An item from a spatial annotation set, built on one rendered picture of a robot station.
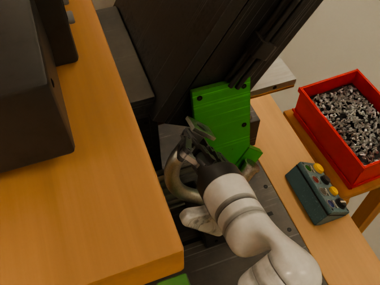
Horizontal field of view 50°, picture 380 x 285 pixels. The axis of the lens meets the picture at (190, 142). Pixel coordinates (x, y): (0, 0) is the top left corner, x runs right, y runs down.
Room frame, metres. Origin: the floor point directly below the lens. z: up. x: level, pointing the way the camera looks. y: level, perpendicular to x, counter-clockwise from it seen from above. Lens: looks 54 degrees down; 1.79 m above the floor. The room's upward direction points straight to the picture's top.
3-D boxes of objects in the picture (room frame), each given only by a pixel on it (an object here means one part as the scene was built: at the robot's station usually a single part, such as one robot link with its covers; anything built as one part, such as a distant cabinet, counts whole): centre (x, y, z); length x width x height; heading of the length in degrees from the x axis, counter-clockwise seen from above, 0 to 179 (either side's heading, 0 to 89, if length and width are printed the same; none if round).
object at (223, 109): (0.52, -0.05, 1.17); 0.13 x 0.12 x 0.20; 20
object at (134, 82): (0.62, 0.20, 1.07); 0.30 x 0.18 x 0.34; 20
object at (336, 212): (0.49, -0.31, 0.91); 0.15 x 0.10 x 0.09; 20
